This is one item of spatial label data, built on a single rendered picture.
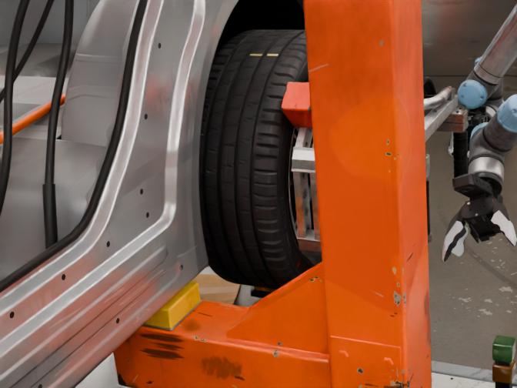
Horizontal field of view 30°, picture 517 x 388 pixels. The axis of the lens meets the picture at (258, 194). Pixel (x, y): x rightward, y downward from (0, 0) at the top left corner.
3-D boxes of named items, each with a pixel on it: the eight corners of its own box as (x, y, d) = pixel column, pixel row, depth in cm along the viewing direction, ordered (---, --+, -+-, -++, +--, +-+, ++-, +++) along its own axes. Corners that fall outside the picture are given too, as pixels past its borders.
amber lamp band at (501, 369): (496, 372, 199) (496, 355, 198) (515, 375, 198) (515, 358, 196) (491, 382, 196) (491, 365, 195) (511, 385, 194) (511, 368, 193)
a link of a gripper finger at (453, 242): (454, 274, 199) (480, 240, 201) (441, 257, 195) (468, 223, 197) (444, 269, 201) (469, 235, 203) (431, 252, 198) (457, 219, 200)
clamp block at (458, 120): (433, 125, 248) (433, 105, 246) (468, 126, 244) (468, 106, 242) (428, 131, 243) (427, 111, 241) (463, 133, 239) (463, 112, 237)
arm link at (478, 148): (482, 113, 211) (463, 137, 218) (480, 149, 204) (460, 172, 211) (514, 126, 212) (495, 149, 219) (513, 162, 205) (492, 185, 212)
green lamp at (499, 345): (496, 350, 197) (496, 333, 196) (515, 353, 196) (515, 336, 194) (491, 360, 194) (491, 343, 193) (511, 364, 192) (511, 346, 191)
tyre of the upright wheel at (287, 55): (293, 16, 272) (173, 47, 215) (373, 17, 262) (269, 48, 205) (300, 239, 290) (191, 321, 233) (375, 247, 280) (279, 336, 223)
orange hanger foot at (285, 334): (155, 349, 230) (135, 216, 217) (362, 386, 208) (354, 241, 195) (116, 386, 216) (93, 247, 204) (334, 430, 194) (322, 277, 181)
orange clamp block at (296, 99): (300, 100, 220) (286, 81, 213) (331, 102, 217) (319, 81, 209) (293, 127, 218) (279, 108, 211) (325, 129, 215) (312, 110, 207)
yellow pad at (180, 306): (151, 293, 222) (148, 274, 220) (202, 301, 216) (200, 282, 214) (118, 322, 211) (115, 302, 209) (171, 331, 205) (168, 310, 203)
